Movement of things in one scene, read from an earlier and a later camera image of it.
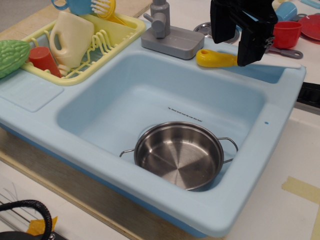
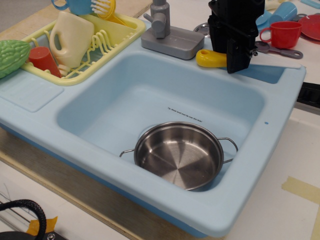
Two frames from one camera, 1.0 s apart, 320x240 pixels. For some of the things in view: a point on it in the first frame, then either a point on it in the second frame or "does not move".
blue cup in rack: [77, 7] does not move
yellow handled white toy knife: [205, 58] does not move
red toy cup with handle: [286, 34] does not move
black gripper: [259, 14] -> [242, 16]
